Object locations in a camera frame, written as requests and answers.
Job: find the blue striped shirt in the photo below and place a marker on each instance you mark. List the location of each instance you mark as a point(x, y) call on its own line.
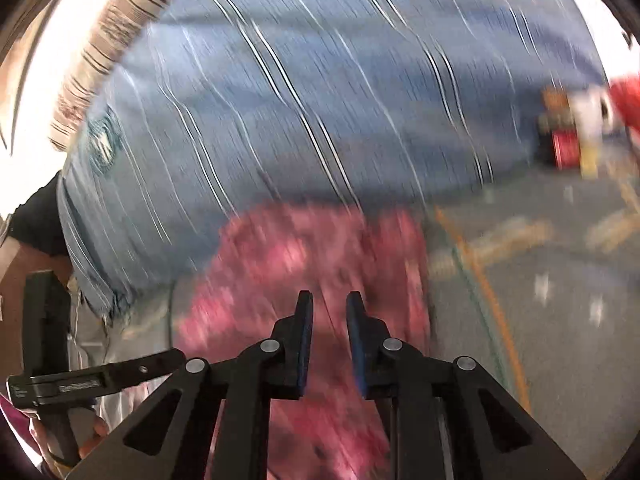
point(310, 100)

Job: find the purple cloth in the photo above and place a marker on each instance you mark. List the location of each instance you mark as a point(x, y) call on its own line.
point(12, 417)

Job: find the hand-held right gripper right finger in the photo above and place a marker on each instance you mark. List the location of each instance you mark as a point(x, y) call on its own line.
point(354, 345)

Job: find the white cloth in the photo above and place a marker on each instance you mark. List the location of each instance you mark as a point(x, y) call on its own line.
point(605, 25)

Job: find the person's left hand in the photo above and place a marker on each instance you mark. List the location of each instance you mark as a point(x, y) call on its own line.
point(90, 432)

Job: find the small red box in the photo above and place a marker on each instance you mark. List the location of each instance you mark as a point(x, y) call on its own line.
point(566, 150)

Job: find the person's left forearm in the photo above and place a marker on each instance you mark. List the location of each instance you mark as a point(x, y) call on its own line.
point(30, 265)

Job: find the grey patterned bed sheet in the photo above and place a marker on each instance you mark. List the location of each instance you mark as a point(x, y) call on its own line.
point(560, 285)

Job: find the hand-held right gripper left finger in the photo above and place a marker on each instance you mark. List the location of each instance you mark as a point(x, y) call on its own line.
point(304, 350)

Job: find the pink patterned cloth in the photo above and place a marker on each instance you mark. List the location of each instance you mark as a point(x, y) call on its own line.
point(310, 255)

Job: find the person's black sleeve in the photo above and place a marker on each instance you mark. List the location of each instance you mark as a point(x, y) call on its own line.
point(42, 220)

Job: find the light grey cloth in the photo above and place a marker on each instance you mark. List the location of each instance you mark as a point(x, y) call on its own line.
point(125, 320)

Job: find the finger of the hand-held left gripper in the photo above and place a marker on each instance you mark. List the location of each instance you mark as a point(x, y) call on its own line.
point(145, 367)

